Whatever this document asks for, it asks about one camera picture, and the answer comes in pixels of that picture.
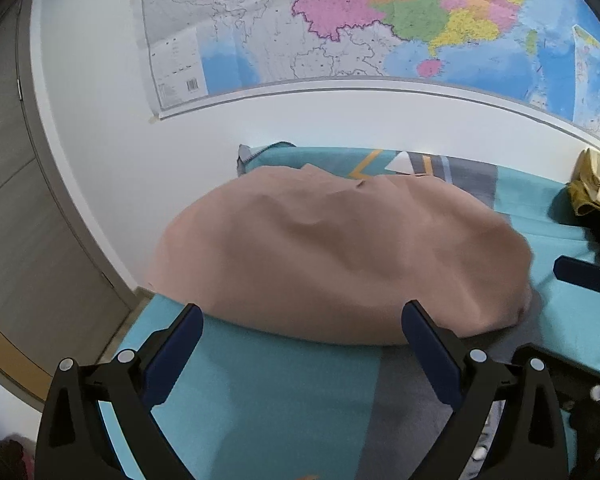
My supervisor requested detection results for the pink zip jacket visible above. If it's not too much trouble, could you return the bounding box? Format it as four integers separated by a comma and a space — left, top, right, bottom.
147, 164, 535, 347

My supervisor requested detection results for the teal patterned bed sheet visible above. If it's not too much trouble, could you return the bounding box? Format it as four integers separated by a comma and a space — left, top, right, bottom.
97, 142, 600, 480

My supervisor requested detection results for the dark pink cloth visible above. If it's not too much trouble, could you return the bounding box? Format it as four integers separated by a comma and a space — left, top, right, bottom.
0, 437, 37, 480

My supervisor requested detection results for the grey door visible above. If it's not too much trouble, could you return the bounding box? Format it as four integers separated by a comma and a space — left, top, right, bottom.
0, 0, 153, 392

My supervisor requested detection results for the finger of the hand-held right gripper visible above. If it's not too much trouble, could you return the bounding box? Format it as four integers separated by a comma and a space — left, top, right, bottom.
553, 255, 600, 295
515, 344, 600, 402

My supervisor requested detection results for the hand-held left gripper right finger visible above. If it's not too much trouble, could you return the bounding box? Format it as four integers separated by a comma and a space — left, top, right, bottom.
401, 300, 568, 480

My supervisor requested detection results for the olive brown garment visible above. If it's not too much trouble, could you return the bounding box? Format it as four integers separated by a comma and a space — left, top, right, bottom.
567, 179, 600, 217

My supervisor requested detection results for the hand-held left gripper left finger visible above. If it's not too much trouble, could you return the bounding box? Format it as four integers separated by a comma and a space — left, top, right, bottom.
34, 302, 204, 480

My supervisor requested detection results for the colourful wall map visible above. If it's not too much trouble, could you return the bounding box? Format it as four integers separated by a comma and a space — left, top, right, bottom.
140, 0, 600, 154

